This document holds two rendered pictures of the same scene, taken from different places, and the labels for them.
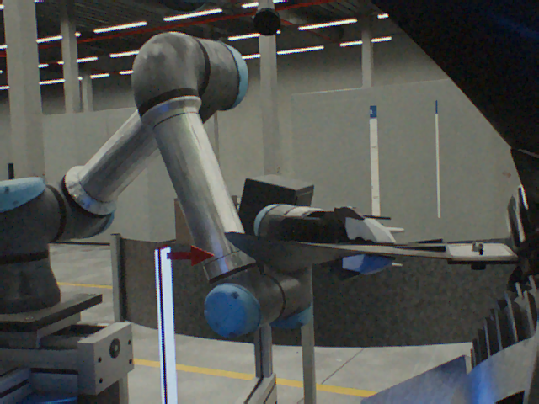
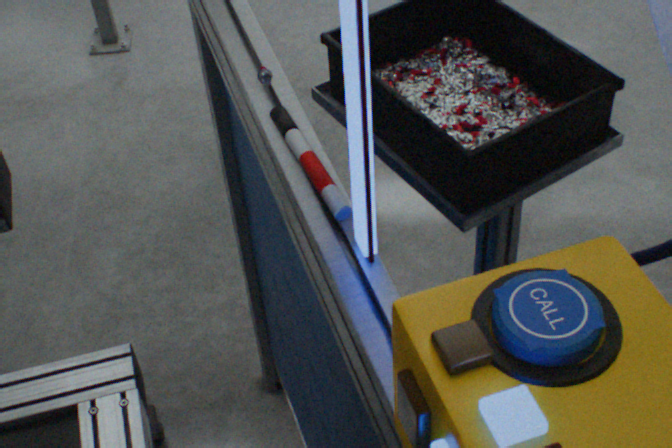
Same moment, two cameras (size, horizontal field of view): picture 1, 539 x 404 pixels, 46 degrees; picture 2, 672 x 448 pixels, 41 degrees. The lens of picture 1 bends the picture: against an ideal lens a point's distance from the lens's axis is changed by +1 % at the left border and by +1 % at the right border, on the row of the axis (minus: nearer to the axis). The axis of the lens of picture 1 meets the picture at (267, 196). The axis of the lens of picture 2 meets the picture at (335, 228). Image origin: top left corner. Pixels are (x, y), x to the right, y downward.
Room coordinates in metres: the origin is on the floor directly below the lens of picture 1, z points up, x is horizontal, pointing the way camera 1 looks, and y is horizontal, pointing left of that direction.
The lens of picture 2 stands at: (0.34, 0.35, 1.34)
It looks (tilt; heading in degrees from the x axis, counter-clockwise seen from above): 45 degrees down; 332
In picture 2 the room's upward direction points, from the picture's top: 5 degrees counter-clockwise
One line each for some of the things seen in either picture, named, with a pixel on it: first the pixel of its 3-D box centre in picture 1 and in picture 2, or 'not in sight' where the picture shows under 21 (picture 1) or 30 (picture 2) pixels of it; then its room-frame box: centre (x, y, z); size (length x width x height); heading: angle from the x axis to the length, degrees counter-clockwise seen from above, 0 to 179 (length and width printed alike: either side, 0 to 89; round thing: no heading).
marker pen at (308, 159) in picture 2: not in sight; (308, 159); (0.84, 0.11, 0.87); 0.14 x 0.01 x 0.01; 172
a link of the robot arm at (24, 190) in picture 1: (15, 215); not in sight; (1.18, 0.47, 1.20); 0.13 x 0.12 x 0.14; 148
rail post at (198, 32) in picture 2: not in sight; (248, 228); (1.26, 0.02, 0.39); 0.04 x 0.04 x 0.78; 77
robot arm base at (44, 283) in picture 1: (16, 278); not in sight; (1.18, 0.47, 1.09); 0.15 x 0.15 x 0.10
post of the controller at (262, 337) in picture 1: (262, 326); not in sight; (1.26, 0.02, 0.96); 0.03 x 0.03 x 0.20; 77
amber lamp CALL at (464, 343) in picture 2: not in sight; (461, 346); (0.50, 0.22, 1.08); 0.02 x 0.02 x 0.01; 77
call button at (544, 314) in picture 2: not in sight; (546, 319); (0.49, 0.19, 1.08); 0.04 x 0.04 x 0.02
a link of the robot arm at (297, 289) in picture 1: (282, 292); not in sight; (1.01, -0.02, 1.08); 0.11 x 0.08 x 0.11; 148
